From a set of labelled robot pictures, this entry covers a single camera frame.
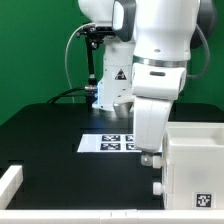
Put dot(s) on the flat white marker plate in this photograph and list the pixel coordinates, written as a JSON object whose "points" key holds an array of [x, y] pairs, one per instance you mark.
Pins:
{"points": [[106, 143]]}

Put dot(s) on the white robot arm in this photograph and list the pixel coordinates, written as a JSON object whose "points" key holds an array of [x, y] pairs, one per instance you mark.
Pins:
{"points": [[163, 32]]}

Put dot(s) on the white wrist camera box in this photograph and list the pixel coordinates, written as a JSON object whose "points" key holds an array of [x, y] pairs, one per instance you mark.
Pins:
{"points": [[122, 105]]}

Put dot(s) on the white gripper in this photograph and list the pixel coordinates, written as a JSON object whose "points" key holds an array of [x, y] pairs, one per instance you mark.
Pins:
{"points": [[149, 123]]}

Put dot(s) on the large white drawer housing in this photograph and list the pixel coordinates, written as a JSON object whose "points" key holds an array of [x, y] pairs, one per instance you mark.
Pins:
{"points": [[193, 170]]}

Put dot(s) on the black camera on stand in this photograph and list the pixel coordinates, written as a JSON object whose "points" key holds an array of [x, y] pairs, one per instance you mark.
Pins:
{"points": [[94, 37]]}

